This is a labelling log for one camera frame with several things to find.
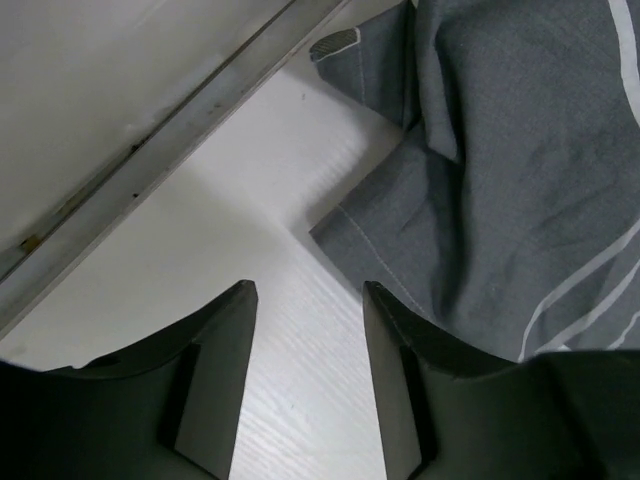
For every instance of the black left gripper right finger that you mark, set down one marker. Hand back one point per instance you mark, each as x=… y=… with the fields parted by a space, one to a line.
x=447 y=410

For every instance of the grey striped cloth placemat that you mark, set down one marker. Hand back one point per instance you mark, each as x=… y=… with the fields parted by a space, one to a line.
x=509 y=213

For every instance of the metal table edge rail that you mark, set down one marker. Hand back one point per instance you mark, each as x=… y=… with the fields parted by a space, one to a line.
x=96 y=209

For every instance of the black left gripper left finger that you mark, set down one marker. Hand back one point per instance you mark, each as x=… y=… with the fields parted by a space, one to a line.
x=164 y=407

